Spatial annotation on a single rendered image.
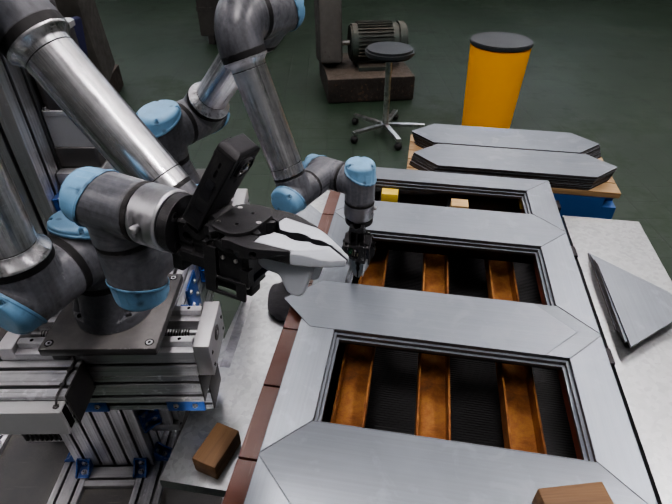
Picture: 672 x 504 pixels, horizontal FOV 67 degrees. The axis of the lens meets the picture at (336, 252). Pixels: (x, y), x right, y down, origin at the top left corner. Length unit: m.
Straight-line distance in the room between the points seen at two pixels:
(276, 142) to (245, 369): 0.63
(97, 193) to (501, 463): 0.86
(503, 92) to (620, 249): 2.48
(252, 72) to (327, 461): 0.79
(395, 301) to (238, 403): 0.48
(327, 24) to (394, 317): 3.96
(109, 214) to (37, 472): 1.48
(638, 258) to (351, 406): 1.08
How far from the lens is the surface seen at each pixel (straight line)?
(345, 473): 1.05
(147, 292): 0.71
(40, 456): 2.05
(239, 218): 0.55
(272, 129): 1.13
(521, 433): 1.36
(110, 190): 0.63
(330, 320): 1.30
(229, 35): 1.11
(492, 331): 1.33
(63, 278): 0.95
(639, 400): 1.45
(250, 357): 1.45
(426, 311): 1.34
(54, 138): 1.21
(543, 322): 1.40
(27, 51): 0.82
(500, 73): 4.14
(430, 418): 1.33
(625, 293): 1.67
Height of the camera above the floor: 1.76
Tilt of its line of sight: 37 degrees down
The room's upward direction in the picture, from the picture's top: straight up
